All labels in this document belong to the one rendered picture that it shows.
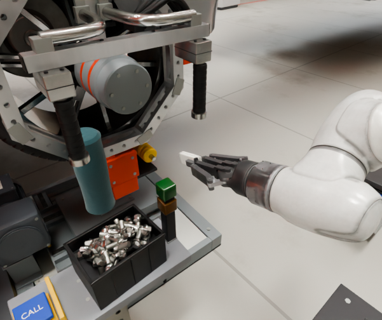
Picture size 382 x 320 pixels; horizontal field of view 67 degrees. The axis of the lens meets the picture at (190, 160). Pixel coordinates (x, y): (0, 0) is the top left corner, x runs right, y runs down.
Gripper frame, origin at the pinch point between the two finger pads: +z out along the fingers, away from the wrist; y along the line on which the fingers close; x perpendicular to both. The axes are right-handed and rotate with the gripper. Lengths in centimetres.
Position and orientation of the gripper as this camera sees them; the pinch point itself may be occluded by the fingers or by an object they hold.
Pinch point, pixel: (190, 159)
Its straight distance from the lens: 72.3
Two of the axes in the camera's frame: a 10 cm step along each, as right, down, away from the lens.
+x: 1.8, 8.9, 4.2
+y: -7.4, 4.0, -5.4
